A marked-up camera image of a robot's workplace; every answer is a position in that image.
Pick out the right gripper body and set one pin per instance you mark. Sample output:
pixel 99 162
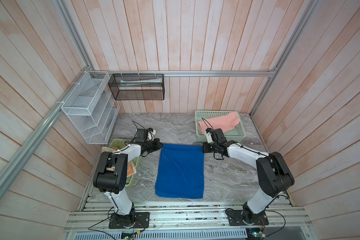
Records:
pixel 209 147

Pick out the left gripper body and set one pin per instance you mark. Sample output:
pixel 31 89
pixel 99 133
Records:
pixel 152 145

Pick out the mint green plastic basket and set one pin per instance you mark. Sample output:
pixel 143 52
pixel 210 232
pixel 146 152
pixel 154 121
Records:
pixel 237 134

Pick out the pink towel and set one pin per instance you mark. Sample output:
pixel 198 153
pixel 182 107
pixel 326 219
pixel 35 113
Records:
pixel 224 120

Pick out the blue towel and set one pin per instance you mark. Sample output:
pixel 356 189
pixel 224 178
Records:
pixel 180 172

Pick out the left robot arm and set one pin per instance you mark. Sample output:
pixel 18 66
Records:
pixel 111 172

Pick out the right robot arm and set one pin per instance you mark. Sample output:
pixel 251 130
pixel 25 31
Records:
pixel 274 175

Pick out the orange patterned cream towel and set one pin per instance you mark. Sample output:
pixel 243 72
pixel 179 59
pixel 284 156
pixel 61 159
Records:
pixel 132 165

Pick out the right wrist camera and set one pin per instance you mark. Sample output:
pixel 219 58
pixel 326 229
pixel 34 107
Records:
pixel 209 135

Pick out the black mesh wall basket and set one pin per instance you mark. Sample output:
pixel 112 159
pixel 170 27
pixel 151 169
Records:
pixel 139 87

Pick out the white wire mesh shelf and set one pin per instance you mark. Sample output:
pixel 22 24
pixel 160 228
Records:
pixel 91 107

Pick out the horizontal aluminium wall rail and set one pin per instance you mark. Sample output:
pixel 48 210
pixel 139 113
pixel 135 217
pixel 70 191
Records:
pixel 240 73

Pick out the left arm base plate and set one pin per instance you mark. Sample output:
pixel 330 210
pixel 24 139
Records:
pixel 133 220

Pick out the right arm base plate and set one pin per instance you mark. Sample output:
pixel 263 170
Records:
pixel 246 218

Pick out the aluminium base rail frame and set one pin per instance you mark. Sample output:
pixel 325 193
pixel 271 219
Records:
pixel 186 216

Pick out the right aluminium corner rail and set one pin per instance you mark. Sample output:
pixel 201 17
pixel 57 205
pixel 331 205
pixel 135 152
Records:
pixel 294 38

